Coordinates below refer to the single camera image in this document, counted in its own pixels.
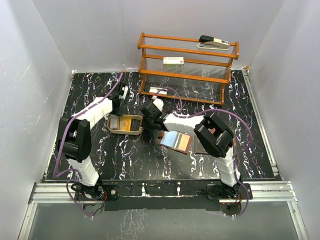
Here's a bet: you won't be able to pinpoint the brown leather card holder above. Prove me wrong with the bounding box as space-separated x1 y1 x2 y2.
158 131 193 154

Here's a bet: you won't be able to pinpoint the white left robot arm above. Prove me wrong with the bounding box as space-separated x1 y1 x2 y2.
53 81 129 200

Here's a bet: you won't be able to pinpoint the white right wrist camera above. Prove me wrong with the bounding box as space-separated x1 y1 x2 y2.
152 98 164 112

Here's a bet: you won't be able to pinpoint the white staples box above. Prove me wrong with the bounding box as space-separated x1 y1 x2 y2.
163 56 184 68

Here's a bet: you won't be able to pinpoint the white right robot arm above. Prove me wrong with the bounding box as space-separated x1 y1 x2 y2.
140 101 241 199

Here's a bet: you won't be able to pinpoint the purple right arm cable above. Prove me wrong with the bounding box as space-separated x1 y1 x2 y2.
152 87 254 218

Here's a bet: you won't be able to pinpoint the dark book three days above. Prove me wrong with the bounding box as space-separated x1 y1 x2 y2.
193 136 238 155

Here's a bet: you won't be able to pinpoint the small white box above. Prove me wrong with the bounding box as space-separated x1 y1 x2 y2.
149 87 168 95

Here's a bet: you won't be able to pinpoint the beige oval card tray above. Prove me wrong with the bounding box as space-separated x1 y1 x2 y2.
107 114 144 136

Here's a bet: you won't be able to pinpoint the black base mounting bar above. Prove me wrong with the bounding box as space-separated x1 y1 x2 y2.
70 179 253 215

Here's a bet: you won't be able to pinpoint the orange wooden shelf rack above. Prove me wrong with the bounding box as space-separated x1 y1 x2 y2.
137 32 240 106

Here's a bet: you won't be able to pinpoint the black and beige stapler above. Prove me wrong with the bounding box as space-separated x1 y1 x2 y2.
197 35 230 51

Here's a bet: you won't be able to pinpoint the gold credit card black stripe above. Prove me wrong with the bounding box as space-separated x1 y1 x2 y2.
175 133 192 152

